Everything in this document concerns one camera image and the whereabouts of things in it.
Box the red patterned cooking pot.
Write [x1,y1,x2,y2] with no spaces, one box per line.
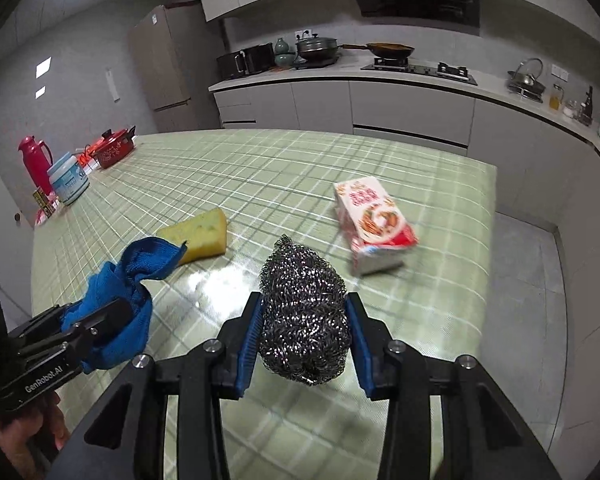
[91,126,137,169]

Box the kitchen counter with cabinets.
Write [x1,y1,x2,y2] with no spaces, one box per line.
[209,62,600,461]

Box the grey refrigerator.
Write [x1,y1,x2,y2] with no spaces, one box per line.
[127,5,201,133]

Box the yellow sponge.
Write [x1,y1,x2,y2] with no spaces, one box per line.
[155,208,229,264]

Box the teal ceramic jar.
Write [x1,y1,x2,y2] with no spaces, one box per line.
[273,37,297,67]

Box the grey pot with lid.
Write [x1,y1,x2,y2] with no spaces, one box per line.
[296,32,342,61]

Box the yellow and black box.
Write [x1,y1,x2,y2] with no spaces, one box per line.
[32,186,56,216]

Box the blue microfibre cloth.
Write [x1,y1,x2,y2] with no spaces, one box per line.
[62,237,188,372]

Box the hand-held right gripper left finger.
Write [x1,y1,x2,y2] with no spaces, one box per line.
[55,290,266,480]

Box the person's left hand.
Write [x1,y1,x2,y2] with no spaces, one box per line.
[0,392,71,461]

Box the steel kettle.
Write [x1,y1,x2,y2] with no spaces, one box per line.
[506,58,547,97]

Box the red and white snack box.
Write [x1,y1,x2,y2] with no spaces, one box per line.
[332,176,419,276]

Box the white and blue tub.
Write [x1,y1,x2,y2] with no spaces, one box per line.
[47,154,91,206]

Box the dark glass bottle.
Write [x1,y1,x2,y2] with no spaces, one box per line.
[577,86,595,127]

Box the red thermos jug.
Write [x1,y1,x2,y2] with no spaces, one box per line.
[18,135,54,196]

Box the black gas stove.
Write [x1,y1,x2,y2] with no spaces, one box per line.
[360,57,479,86]

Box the black wok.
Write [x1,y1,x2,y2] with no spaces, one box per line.
[341,42,416,61]

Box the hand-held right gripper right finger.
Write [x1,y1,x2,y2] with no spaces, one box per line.
[344,292,563,480]

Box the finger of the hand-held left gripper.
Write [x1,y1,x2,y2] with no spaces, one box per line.
[55,299,136,375]
[7,304,76,353]

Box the steel wool scourer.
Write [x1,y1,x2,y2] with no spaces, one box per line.
[257,234,353,386]

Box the black microwave oven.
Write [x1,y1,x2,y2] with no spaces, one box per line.
[216,42,276,81]

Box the white wall strip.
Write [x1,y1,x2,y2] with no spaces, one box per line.
[105,67,122,103]

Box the green plaid tablecloth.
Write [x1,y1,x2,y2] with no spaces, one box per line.
[30,129,498,480]

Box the black induction cooker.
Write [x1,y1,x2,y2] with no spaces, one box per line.
[292,55,341,70]

